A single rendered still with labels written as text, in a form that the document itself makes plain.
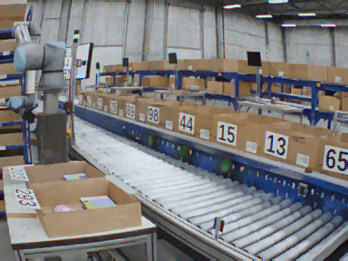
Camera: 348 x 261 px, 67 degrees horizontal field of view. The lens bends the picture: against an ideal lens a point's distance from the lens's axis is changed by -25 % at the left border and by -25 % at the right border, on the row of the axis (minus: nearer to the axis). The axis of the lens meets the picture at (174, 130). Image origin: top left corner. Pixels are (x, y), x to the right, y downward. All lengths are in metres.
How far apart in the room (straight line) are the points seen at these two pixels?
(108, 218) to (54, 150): 0.80
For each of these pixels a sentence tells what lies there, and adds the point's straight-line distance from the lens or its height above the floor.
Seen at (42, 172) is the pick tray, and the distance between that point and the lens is 1.61.
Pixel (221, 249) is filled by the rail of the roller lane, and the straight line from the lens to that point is 1.05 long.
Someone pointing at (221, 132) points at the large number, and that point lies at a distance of 1.88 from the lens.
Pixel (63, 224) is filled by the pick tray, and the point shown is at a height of 0.80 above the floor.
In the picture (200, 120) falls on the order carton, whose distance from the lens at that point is 2.03.
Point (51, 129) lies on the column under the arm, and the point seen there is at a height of 0.99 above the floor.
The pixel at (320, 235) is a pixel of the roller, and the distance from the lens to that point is 1.17.
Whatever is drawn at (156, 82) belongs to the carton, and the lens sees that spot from 11.02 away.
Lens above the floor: 1.28
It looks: 10 degrees down
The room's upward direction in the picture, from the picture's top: 1 degrees clockwise
